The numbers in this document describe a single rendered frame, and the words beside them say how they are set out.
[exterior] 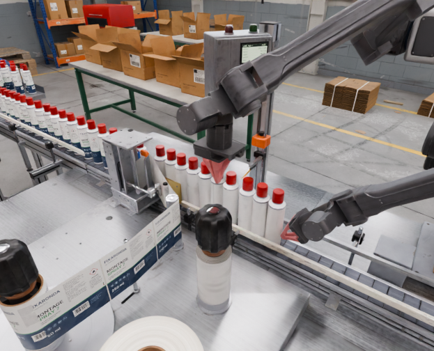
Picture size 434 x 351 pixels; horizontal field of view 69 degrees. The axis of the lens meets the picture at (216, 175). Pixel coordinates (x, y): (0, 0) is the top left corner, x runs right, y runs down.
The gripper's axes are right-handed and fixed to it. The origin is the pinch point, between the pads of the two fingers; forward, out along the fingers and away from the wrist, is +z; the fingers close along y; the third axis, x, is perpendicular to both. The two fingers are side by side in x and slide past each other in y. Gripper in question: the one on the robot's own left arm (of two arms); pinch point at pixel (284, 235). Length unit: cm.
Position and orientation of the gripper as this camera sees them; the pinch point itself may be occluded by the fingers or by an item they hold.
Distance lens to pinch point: 100.0
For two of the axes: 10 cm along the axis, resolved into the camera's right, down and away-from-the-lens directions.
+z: -5.2, 4.6, 7.2
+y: -5.8, 4.3, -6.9
